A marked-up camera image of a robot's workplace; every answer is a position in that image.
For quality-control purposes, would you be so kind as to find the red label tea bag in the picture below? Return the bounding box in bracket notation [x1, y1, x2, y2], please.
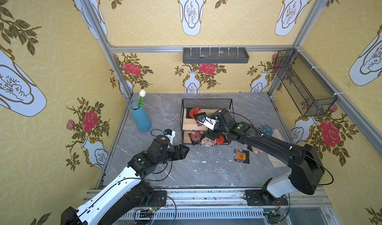
[186, 108, 202, 118]

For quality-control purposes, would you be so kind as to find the pink label black tea bag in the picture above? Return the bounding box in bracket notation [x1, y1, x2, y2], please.
[194, 112, 207, 126]

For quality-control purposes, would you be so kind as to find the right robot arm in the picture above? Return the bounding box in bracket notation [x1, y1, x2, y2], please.
[198, 108, 325, 205]

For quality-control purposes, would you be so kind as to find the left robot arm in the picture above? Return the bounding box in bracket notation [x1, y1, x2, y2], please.
[60, 135, 190, 225]

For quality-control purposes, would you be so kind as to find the red tea bag lower shelf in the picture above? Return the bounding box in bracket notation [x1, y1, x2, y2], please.
[214, 135, 225, 146]

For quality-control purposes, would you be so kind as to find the blue vase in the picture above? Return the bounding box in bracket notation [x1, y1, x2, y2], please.
[130, 102, 152, 131]

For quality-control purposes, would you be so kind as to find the blue garden hand rake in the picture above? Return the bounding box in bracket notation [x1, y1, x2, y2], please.
[258, 124, 274, 136]

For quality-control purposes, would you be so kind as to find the white tulip flower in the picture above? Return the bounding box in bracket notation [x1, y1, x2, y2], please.
[138, 89, 146, 109]

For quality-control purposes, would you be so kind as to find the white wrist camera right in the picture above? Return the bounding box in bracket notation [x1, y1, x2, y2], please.
[204, 115, 218, 130]

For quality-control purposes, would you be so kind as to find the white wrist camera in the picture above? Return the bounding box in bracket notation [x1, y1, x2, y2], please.
[204, 115, 218, 130]
[163, 129, 176, 144]

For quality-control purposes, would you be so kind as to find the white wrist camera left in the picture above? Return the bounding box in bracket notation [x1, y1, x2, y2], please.
[163, 129, 176, 144]

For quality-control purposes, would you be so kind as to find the black wire mesh shelf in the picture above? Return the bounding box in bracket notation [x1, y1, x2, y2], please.
[181, 98, 233, 144]

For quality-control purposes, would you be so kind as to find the grey wall rack tray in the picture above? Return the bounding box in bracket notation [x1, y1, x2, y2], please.
[182, 46, 250, 64]

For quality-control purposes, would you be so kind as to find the black wire wall basket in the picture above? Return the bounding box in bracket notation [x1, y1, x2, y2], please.
[274, 49, 337, 116]

